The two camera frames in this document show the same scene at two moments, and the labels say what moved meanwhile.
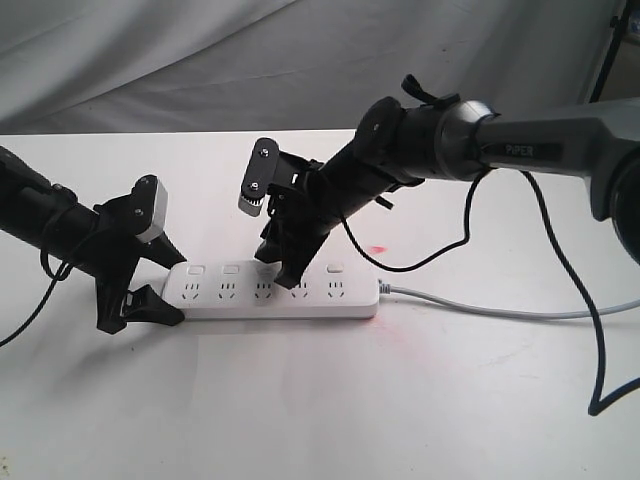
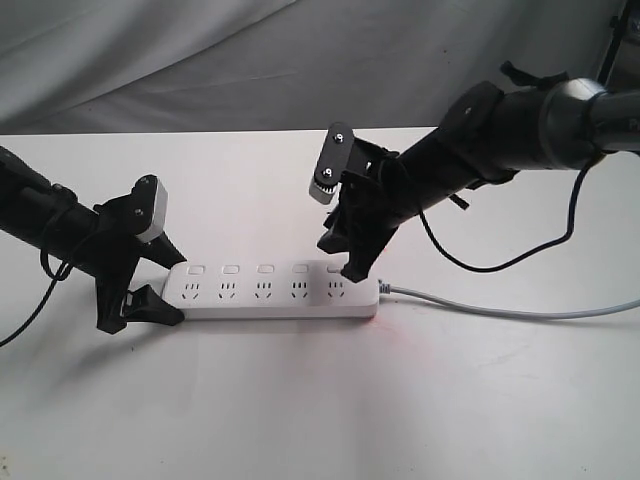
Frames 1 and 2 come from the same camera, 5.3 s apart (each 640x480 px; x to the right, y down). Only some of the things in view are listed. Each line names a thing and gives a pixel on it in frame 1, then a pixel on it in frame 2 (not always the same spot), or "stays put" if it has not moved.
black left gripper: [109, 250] stays put
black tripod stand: [618, 23] stays put
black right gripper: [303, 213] → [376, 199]
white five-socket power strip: [245, 290] stays put
